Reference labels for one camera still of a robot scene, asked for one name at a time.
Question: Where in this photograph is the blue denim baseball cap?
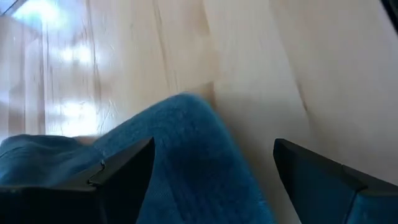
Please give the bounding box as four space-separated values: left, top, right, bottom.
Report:
0 92 277 224

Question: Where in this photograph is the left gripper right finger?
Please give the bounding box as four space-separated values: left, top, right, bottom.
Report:
272 138 398 224

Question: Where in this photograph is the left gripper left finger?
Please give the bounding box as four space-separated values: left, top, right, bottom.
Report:
62 136 155 224

